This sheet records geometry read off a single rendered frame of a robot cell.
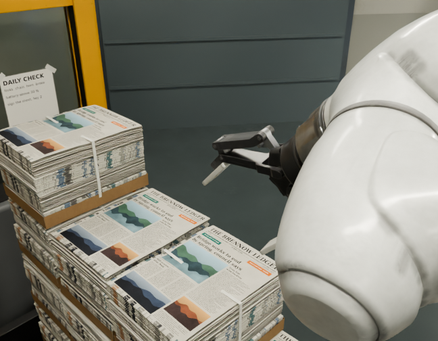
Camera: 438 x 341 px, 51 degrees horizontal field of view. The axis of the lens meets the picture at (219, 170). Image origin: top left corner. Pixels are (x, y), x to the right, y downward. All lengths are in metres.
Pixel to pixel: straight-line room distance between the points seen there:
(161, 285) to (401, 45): 0.91
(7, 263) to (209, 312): 1.35
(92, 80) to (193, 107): 2.89
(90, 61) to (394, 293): 1.78
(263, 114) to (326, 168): 4.64
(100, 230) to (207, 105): 3.54
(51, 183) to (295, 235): 1.14
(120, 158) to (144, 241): 0.31
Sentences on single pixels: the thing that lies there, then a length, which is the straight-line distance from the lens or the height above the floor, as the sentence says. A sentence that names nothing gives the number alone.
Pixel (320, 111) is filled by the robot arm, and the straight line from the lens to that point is 0.49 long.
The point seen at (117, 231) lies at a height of 1.07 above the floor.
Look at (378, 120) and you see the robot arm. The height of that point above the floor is 1.72.
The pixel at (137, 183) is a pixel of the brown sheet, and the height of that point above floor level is 1.09.
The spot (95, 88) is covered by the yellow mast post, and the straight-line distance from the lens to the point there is 2.00.
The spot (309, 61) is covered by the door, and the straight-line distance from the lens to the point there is 4.92.
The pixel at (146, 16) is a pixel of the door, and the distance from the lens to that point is 4.55.
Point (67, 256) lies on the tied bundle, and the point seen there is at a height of 1.03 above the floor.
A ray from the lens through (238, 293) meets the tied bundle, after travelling 1.15.
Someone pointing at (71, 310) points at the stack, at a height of 0.79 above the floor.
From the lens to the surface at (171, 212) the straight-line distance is 1.43.
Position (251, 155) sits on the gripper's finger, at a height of 1.57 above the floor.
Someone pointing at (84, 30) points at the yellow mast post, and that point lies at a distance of 1.94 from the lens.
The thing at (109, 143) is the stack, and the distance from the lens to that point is 1.45.
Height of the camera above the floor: 1.84
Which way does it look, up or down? 28 degrees down
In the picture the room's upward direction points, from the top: straight up
